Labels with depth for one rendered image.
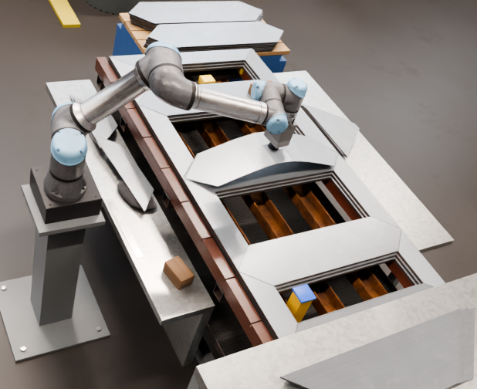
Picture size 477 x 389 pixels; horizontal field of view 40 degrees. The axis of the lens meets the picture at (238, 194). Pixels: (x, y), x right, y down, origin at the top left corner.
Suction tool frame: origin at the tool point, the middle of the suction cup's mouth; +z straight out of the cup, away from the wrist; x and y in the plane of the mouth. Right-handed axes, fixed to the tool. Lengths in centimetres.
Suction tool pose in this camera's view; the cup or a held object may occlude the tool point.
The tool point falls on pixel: (272, 149)
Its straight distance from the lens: 251.9
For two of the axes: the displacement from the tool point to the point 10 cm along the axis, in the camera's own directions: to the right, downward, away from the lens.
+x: -8.0, 2.3, -5.6
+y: -5.4, -6.8, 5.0
